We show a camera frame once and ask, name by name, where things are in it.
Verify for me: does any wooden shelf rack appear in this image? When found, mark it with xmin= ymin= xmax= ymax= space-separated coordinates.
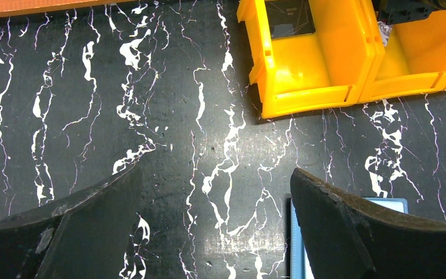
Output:
xmin=0 ymin=0 xmax=126 ymax=17

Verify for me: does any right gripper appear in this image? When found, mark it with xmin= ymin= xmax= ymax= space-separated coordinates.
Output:
xmin=373 ymin=0 xmax=446 ymax=24

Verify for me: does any left yellow plastic bin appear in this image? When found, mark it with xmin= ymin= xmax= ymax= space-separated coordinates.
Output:
xmin=237 ymin=1 xmax=376 ymax=119

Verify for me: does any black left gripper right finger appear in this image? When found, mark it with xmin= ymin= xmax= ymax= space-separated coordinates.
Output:
xmin=290 ymin=168 xmax=446 ymax=278

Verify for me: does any white card with grey stripe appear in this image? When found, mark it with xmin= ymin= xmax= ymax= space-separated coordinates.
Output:
xmin=377 ymin=21 xmax=393 ymax=47

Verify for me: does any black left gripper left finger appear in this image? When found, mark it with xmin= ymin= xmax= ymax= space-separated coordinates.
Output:
xmin=0 ymin=165 xmax=143 ymax=278

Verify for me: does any black card with stripe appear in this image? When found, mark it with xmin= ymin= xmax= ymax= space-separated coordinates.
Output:
xmin=264 ymin=0 xmax=316 ymax=40

